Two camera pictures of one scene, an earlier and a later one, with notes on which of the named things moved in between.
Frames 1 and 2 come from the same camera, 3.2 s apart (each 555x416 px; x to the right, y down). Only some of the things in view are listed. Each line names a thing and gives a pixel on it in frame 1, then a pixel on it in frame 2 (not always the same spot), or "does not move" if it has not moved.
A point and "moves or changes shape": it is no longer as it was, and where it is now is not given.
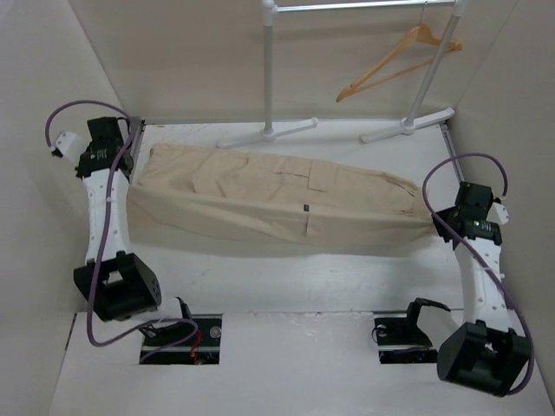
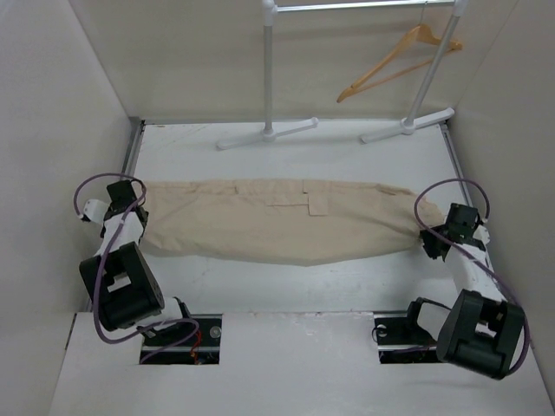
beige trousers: (200, 194) moves or changes shape
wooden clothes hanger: (421, 32) does not move
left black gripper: (87, 150) to (140, 237)
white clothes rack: (411, 123) does not move
